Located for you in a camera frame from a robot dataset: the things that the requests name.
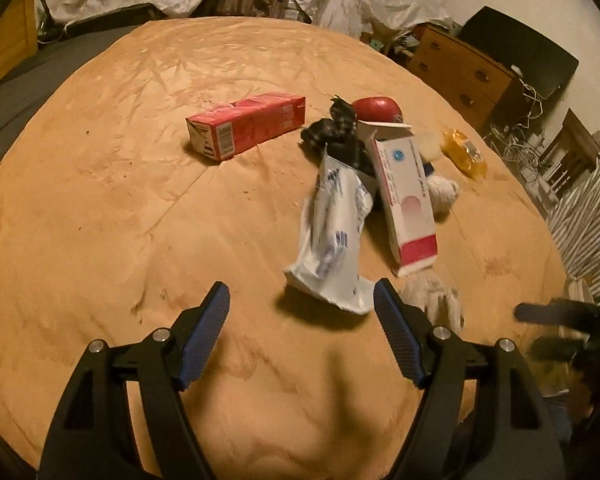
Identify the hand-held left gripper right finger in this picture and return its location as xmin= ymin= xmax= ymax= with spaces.
xmin=373 ymin=277 xmax=566 ymax=480

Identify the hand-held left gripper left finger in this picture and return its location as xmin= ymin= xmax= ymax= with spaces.
xmin=39 ymin=281 xmax=231 ymax=480

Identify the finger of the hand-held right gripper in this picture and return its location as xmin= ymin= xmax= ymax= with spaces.
xmin=529 ymin=337 xmax=594 ymax=364
xmin=514 ymin=300 xmax=600 ymax=329

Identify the white blue-printed plastic pouch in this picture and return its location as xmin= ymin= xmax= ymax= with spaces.
xmin=283 ymin=144 xmax=376 ymax=316

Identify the white and red box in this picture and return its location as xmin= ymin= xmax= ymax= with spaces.
xmin=357 ymin=119 xmax=439 ymax=277

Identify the beige sponge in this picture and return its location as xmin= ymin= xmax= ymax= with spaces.
xmin=414 ymin=132 xmax=444 ymax=163

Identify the grey striped cloth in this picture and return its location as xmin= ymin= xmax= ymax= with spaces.
xmin=546 ymin=130 xmax=600 ymax=302

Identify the tan bed blanket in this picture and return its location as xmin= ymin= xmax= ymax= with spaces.
xmin=0 ymin=17 xmax=577 ymax=480

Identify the tall brown wooden chair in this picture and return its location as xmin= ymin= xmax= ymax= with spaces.
xmin=540 ymin=108 xmax=600 ymax=197

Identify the yellow plastic wrapper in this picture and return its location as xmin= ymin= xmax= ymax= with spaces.
xmin=440 ymin=128 xmax=489 ymax=181

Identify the black crumpled wrapper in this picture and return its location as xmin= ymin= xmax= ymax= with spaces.
xmin=300 ymin=94 xmax=381 ymax=177

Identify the red carton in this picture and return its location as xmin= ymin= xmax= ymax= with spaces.
xmin=185 ymin=92 xmax=307 ymax=162

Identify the red apple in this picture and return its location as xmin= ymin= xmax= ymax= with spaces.
xmin=351 ymin=95 xmax=405 ymax=125

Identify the black television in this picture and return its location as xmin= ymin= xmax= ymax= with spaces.
xmin=457 ymin=6 xmax=580 ymax=102

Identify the wooden dresser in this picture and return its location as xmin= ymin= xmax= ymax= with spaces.
xmin=407 ymin=24 xmax=519 ymax=134

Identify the small wooden chair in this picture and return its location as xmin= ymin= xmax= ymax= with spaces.
xmin=360 ymin=30 xmax=417 ymax=67

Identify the dark grey bedsheet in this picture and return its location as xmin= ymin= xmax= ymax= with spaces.
xmin=0 ymin=22 xmax=146 ymax=196

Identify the wooden headboard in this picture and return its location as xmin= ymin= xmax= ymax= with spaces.
xmin=0 ymin=0 xmax=39 ymax=102

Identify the tangle of white cables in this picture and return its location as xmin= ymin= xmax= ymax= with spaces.
xmin=484 ymin=79 xmax=557 ymax=172

